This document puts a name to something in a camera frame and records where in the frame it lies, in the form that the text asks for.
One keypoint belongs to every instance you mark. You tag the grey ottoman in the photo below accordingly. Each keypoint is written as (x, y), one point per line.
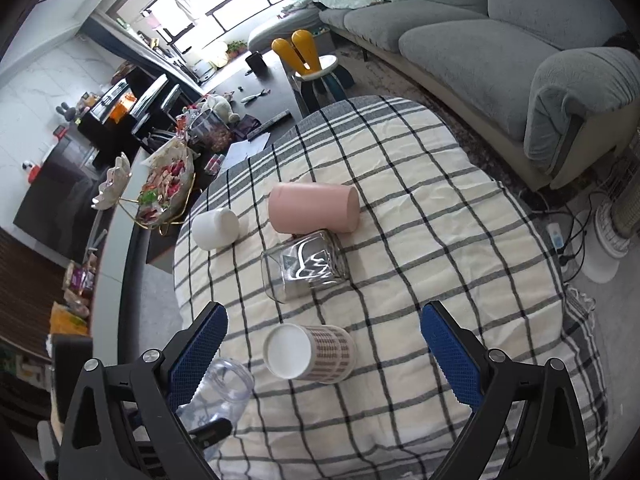
(280, 30)

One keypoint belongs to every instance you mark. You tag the tiered snack tray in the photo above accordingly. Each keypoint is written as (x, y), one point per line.
(160, 185)

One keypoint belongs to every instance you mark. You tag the small white cup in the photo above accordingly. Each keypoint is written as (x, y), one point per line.
(216, 229)

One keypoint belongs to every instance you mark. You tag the patterned paper cup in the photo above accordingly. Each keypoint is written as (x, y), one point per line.
(310, 352)

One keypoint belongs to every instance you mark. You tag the black coffee table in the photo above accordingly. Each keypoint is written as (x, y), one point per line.
(260, 95)

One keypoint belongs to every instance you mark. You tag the black television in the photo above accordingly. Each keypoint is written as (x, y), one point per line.
(65, 185)

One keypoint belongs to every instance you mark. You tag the clear glass cup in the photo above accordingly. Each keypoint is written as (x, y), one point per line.
(305, 265)

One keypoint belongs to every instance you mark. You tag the black box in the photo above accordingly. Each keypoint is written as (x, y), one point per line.
(256, 62)

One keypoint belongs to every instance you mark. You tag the white power strip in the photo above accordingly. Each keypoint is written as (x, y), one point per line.
(556, 237)

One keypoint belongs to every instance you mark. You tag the clear plastic bottle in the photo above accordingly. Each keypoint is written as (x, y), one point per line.
(220, 400)

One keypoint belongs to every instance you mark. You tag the grey sofa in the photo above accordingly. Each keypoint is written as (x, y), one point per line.
(480, 45)

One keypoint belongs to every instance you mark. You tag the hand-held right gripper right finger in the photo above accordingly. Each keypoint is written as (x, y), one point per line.
(450, 355)

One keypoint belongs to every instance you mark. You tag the checkered tablecloth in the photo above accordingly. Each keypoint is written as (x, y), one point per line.
(390, 260)

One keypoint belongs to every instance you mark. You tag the pink cup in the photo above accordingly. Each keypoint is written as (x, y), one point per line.
(312, 207)

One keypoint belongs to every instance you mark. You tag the plush toy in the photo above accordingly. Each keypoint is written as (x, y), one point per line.
(222, 107)

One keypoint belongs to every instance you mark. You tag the yellow rabbit ear stool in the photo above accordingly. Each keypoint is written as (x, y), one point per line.
(312, 62)

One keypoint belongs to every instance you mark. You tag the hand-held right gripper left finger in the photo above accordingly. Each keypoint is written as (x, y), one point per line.
(199, 346)

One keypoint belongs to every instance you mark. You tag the white electric heater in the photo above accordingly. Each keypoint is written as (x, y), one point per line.
(617, 215)

